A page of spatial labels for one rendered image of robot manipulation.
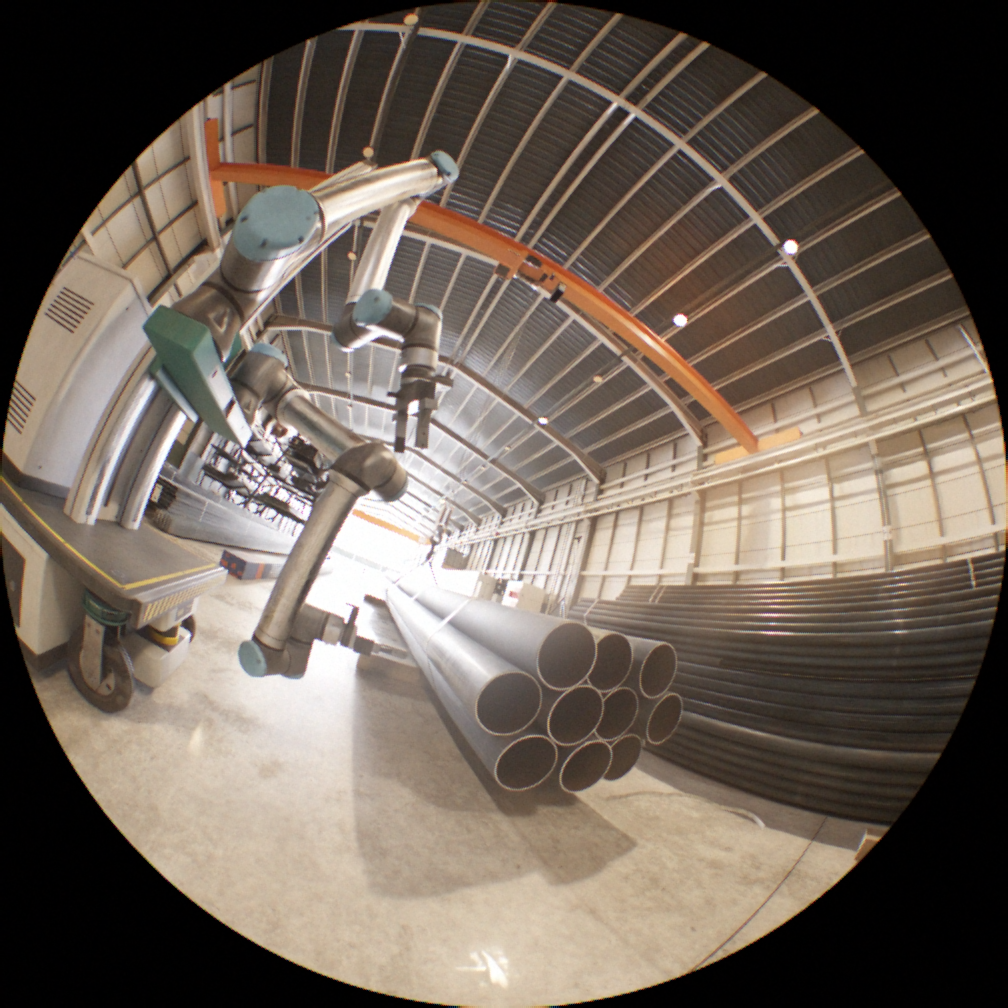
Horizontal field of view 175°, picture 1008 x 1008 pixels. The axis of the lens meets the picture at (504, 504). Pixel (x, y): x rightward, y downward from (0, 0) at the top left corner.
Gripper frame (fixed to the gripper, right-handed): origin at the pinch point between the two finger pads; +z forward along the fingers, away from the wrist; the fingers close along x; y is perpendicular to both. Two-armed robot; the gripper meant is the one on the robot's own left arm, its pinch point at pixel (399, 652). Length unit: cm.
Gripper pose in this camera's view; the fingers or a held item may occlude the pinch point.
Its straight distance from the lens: 98.2
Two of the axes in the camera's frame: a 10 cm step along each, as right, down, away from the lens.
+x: 4.0, -1.8, -9.0
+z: 8.7, 3.8, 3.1
